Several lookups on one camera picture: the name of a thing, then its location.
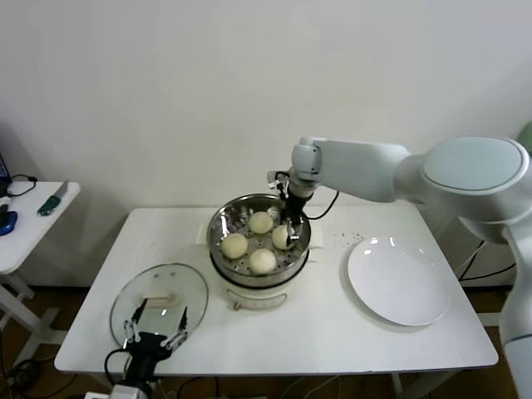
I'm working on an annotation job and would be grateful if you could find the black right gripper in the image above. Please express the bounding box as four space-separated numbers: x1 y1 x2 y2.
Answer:
280 190 311 244

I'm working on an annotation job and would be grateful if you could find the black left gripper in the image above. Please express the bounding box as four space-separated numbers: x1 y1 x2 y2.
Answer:
122 298 190 377

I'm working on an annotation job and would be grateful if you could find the white steamed baozi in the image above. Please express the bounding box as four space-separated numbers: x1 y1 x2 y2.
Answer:
221 232 249 259
271 224 298 250
248 210 274 234
249 248 278 276

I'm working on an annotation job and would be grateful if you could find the round glass pot lid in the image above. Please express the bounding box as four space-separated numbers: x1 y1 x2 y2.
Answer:
109 263 209 348

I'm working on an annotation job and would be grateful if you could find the perforated steel steamer basket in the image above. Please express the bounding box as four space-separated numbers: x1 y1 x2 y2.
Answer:
206 193 313 290

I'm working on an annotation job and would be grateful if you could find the white electric cooker base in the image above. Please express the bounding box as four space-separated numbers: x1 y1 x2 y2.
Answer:
195 222 325 312

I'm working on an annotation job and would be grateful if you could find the round white plate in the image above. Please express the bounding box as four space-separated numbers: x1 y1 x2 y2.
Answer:
347 235 452 327

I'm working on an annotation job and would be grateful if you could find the white side table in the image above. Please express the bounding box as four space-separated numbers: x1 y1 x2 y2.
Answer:
0 181 82 369

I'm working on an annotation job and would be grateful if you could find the blue computer mouse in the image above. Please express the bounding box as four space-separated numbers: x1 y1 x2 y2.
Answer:
0 210 20 237

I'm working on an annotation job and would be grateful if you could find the dark laptop edge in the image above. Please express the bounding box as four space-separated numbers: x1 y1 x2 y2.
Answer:
0 151 12 199

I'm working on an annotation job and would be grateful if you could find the pale green appliance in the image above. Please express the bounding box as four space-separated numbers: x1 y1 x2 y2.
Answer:
517 124 532 155

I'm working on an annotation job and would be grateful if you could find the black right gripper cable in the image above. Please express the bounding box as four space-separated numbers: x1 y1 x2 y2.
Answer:
306 190 340 220

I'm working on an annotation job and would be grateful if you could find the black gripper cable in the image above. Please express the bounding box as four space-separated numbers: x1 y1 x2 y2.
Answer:
103 347 132 382
306 190 340 220

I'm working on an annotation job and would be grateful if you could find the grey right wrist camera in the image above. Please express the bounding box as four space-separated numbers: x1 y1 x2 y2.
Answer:
265 169 292 189

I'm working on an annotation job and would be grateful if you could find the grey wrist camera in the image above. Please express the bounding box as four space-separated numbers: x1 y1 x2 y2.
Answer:
110 382 147 399
265 169 292 189

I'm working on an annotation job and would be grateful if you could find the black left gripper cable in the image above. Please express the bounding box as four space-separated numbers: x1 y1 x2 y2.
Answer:
103 347 132 382

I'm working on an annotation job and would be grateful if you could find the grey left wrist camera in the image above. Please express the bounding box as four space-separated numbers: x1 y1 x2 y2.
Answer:
110 382 147 399

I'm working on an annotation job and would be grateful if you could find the black floor cable tangle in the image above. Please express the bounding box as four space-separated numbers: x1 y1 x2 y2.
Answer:
0 359 45 399

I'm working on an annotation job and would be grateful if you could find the green handled knife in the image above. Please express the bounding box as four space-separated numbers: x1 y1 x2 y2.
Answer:
38 179 71 218

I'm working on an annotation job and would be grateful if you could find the thin black looped cable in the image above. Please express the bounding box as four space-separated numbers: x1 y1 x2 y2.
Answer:
7 174 40 200

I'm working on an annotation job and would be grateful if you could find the black adapter with cable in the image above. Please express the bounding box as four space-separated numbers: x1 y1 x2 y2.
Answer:
459 239 516 283

